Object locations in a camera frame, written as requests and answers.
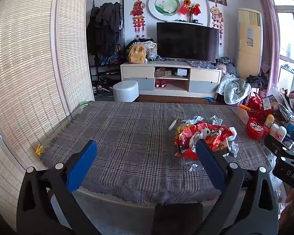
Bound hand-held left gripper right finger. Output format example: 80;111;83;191
195;139;279;235

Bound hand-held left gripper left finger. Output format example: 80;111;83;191
17;139;102;235

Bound red snack bag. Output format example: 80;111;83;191
174;121;234;157

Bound person's right hand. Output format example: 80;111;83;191
279;190;294;235

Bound white bottle red label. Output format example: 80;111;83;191
277;126;288;142

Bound cream white bottle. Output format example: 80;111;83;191
269;124;280;137

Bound small green orange box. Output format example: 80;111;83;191
217;144;231;157

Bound clear plastic wrapper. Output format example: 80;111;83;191
229;142;239;157
180;155;206;173

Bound red printed round tin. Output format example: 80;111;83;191
246;117;270;140

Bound clutter of packaged goods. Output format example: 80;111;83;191
262;88;294;133

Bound small white cup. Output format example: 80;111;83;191
227;127;237;141

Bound red plastic basket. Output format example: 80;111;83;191
246;92;275;118

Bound grey plaid tablecloth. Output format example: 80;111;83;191
40;101;272;205

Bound white stick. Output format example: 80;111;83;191
168;118;179;131

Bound grey carpet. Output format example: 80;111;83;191
49;188;248;235

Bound dark clothes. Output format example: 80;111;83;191
246;75;269;89

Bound light blue blanket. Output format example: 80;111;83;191
216;73;252;104

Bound dark shoes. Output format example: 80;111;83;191
92;84;113;97

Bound white round stool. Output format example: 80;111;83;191
113;80;140;102

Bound grey clothes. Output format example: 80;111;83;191
216;57;238;77

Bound beige standing air conditioner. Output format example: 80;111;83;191
236;8;263;77

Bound window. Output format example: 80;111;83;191
272;0;294;93

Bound dark patterned cloth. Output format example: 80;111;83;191
186;60;220;69

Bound cardboard box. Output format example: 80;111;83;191
154;70;172;78

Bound beige grey tv cabinet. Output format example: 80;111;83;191
120;60;222;99

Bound woven bamboo screen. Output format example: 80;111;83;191
0;0;95;226

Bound pink curtain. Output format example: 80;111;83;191
256;0;281;96

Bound yellow plush backpack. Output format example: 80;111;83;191
127;44;147;64

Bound black television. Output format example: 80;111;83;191
156;22;220;63

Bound pile of clothes and toys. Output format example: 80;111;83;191
126;37;158;61

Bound dark hanging coats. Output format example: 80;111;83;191
86;2;123;57

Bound pink animal hanging decoration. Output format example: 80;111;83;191
210;4;224;47

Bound vase with red decorations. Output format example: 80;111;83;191
178;0;201;23

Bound black metal coat rack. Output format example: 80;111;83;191
89;0;125;96

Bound red fish hanging decoration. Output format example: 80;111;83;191
130;0;146;38

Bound round framed wall picture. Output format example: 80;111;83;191
148;0;181;22

